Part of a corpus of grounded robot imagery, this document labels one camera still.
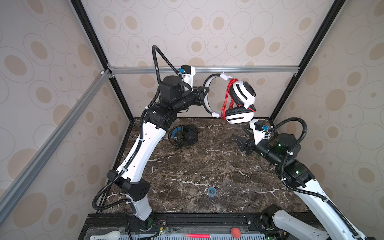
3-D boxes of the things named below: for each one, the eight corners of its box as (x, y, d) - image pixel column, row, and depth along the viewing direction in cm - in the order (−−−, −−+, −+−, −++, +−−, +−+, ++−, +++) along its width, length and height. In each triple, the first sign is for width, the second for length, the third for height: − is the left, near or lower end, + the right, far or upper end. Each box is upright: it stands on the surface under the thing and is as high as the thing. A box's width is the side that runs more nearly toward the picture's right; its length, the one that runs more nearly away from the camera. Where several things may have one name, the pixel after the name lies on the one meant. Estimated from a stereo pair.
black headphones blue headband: (166, 140, 109) (164, 133, 102) (178, 127, 117) (177, 120, 111) (189, 152, 102) (188, 146, 96) (200, 137, 110) (200, 130, 104)
